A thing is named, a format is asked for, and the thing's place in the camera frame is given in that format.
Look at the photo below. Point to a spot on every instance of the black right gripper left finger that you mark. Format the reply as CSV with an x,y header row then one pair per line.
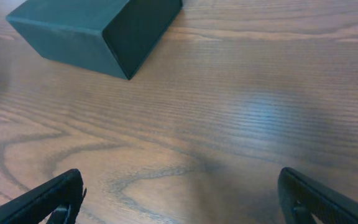
x,y
59,200

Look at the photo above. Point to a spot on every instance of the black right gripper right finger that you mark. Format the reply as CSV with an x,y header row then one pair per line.
x,y
303,199

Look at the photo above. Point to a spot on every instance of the dark green box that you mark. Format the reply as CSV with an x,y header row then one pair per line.
x,y
108,36

